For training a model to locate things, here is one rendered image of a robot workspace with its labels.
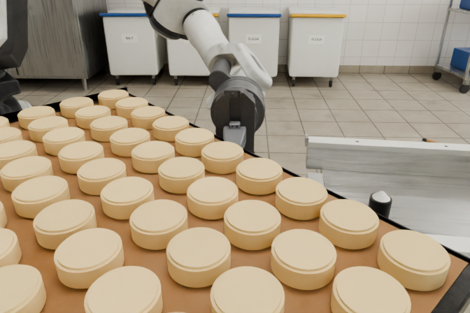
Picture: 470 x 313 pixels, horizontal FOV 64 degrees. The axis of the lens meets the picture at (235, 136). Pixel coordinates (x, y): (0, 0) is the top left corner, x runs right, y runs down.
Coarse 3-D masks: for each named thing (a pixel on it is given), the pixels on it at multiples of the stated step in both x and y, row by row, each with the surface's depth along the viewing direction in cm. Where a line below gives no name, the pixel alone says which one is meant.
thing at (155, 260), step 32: (128, 160) 46; (0, 192) 40; (160, 192) 40; (32, 224) 35; (128, 224) 35; (192, 224) 35; (288, 224) 35; (384, 224) 35; (32, 256) 31; (128, 256) 31; (160, 256) 31; (256, 256) 31; (352, 256) 31; (64, 288) 28; (192, 288) 28; (288, 288) 28; (320, 288) 28; (448, 288) 28
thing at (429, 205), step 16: (336, 176) 74; (352, 176) 74; (368, 176) 74; (384, 176) 74; (400, 176) 74; (416, 176) 74; (432, 176) 74; (336, 192) 68; (352, 192) 68; (368, 192) 68; (400, 192) 68; (416, 192) 68; (432, 192) 68; (448, 192) 68; (464, 192) 68; (384, 208) 56; (400, 208) 64; (416, 208) 64; (432, 208) 64; (448, 208) 64; (464, 208) 64; (416, 224) 60; (432, 224) 60; (448, 224) 60; (464, 224) 60
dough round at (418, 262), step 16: (384, 240) 30; (400, 240) 30; (416, 240) 30; (432, 240) 30; (384, 256) 29; (400, 256) 28; (416, 256) 28; (432, 256) 28; (448, 256) 29; (400, 272) 28; (416, 272) 27; (432, 272) 27; (416, 288) 28; (432, 288) 28
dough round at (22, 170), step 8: (16, 160) 42; (24, 160) 42; (32, 160) 42; (40, 160) 42; (48, 160) 42; (8, 168) 40; (16, 168) 40; (24, 168) 40; (32, 168) 40; (40, 168) 40; (48, 168) 41; (8, 176) 39; (16, 176) 39; (24, 176) 39; (32, 176) 39; (40, 176) 40; (8, 184) 39; (16, 184) 39
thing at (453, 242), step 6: (426, 234) 49; (438, 240) 47; (444, 240) 47; (450, 240) 47; (456, 240) 47; (462, 240) 47; (468, 240) 47; (450, 246) 46; (456, 246) 46; (462, 246) 46; (468, 246) 46; (462, 252) 46; (468, 252) 46
